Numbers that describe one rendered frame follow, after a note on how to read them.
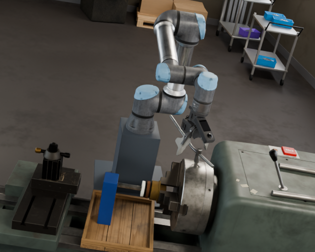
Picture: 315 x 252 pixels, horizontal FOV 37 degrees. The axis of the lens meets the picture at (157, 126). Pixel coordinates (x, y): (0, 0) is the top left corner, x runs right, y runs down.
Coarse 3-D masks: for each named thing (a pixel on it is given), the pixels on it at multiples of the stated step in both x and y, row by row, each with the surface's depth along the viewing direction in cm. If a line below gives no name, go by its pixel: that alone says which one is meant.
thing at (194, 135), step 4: (192, 112) 187; (196, 112) 185; (188, 116) 194; (192, 116) 191; (196, 116) 188; (200, 116) 186; (204, 116) 186; (184, 120) 192; (188, 120) 192; (192, 120) 191; (184, 124) 192; (188, 124) 190; (192, 124) 189; (180, 128) 195; (184, 128) 194; (188, 128) 191; (192, 128) 188; (196, 128) 188; (184, 132) 193; (192, 132) 188; (196, 132) 189; (192, 136) 189; (196, 136) 191; (200, 136) 192
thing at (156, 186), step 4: (148, 180) 202; (152, 180) 202; (148, 184) 199; (152, 184) 199; (156, 184) 200; (160, 184) 202; (148, 188) 199; (152, 188) 198; (156, 188) 199; (160, 188) 200; (164, 188) 200; (144, 192) 199; (148, 192) 199; (152, 192) 198; (156, 192) 198; (144, 196) 200; (148, 196) 200; (152, 196) 199; (156, 196) 199; (156, 200) 200
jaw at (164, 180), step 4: (172, 164) 204; (176, 164) 205; (180, 164) 205; (172, 168) 204; (176, 168) 204; (180, 168) 204; (168, 172) 203; (172, 172) 203; (176, 172) 204; (168, 176) 203; (172, 176) 203; (176, 176) 203; (160, 180) 202; (164, 180) 202; (168, 180) 202; (172, 180) 203; (176, 180) 203; (164, 184) 203; (168, 184) 202; (172, 184) 202; (176, 184) 202
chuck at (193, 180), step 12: (192, 168) 194; (204, 168) 196; (180, 180) 199; (192, 180) 190; (204, 180) 191; (180, 192) 193; (192, 192) 188; (204, 192) 189; (180, 204) 188; (192, 204) 188; (180, 216) 189; (192, 216) 189; (180, 228) 194; (192, 228) 193
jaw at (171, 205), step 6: (162, 192) 197; (168, 192) 198; (174, 192) 199; (162, 198) 197; (168, 198) 194; (174, 198) 193; (168, 204) 193; (174, 204) 190; (174, 210) 190; (180, 210) 189
